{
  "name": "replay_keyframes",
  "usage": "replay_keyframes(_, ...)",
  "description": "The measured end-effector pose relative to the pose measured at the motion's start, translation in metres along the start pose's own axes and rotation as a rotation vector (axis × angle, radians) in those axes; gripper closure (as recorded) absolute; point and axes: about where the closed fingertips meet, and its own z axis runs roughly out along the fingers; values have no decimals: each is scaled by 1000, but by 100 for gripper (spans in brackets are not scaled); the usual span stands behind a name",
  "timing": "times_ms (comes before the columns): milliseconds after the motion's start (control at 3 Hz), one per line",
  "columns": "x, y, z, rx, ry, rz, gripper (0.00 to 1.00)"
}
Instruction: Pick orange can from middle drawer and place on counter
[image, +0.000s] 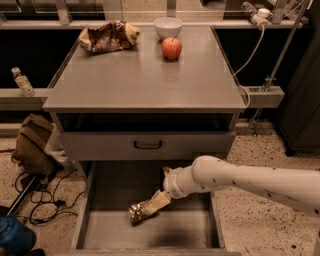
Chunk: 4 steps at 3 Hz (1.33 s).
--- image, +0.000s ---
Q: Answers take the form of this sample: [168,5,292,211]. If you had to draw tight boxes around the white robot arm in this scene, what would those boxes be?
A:
[162,155,320,217]

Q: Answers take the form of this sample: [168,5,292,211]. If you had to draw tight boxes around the red apple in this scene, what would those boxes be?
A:
[161,37,182,60]

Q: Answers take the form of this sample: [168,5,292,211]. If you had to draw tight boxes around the clear plastic water bottle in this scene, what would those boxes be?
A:
[11,67,35,97]

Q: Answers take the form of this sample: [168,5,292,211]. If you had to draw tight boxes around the metal tripod pole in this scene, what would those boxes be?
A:
[249,0,313,136]

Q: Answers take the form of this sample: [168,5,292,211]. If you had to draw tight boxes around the white bowl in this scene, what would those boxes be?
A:
[154,17,183,39]

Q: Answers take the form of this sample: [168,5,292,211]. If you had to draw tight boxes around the grey drawer cabinet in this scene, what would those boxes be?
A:
[42,25,248,256]

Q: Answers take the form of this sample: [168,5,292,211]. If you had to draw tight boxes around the black floor cables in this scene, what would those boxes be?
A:
[13,168,86,226]

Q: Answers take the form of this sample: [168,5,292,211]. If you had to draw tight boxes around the open grey lower drawer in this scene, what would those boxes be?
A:
[72,160,226,256]

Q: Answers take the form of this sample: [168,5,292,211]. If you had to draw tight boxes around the closed grey upper drawer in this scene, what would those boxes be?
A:
[60,131,235,161]

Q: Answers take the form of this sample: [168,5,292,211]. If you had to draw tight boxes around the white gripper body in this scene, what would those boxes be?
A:
[163,167,195,199]

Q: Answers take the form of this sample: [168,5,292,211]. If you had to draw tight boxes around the orange soda can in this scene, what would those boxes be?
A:
[128,201,157,223]

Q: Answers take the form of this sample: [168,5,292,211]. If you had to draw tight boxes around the brown backpack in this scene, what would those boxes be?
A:
[12,114,59,177]

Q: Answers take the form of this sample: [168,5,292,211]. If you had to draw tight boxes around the white power cable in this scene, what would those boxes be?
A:
[232,24,266,108]

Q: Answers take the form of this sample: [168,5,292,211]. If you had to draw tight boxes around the blue plastic container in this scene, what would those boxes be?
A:
[0,215,36,255]

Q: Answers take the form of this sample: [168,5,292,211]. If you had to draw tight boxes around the crumpled brown chip bag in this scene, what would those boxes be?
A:
[78,20,140,53]

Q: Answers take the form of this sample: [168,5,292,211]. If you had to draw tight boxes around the black drawer handle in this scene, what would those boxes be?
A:
[133,140,163,150]

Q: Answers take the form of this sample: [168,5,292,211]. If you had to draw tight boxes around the white power strip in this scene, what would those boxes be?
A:
[241,2,270,30]

